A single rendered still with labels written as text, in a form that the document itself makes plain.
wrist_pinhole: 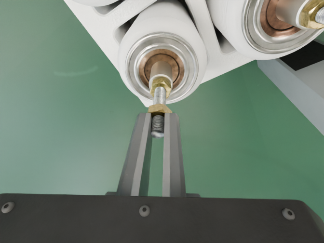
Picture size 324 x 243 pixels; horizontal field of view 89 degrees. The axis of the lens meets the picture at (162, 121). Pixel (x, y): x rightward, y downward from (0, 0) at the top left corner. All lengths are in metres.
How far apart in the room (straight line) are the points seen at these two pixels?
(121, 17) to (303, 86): 0.27
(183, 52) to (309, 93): 0.21
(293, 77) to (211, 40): 0.16
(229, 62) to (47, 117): 0.59
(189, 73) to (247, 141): 0.54
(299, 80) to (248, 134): 0.37
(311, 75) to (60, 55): 0.52
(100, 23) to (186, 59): 0.13
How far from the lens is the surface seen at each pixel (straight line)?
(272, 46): 0.19
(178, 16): 0.19
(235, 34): 0.18
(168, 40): 0.17
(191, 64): 0.18
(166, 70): 0.16
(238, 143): 0.69
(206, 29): 0.25
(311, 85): 0.32
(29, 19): 0.52
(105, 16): 0.25
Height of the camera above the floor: 0.41
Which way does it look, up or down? 48 degrees down
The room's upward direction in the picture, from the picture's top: 178 degrees counter-clockwise
